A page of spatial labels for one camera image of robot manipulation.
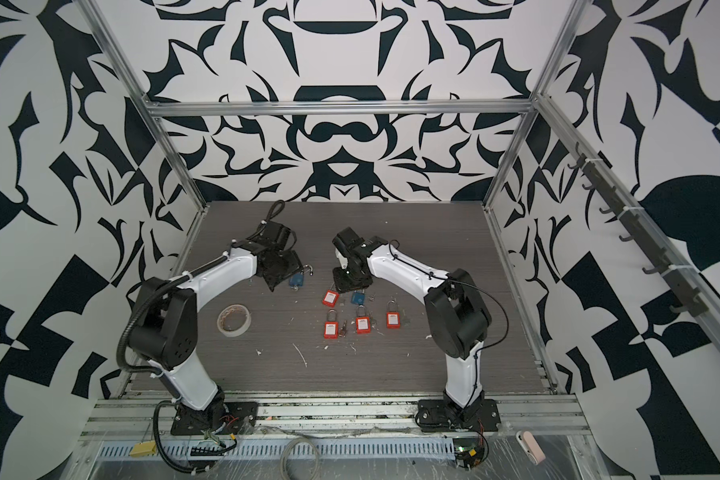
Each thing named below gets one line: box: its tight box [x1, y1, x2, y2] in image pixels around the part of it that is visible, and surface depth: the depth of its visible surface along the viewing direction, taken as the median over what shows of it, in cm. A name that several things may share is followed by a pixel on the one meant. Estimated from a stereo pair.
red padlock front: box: [323, 308, 339, 339], surface depth 89 cm
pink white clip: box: [516, 430, 546, 465], surface depth 70 cm
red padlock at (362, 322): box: [355, 304, 371, 335], surface depth 91 cm
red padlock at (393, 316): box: [386, 299, 401, 329], surface depth 91 cm
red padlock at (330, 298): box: [321, 290, 340, 308], surface depth 96 cm
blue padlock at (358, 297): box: [351, 289, 366, 305], surface depth 96 cm
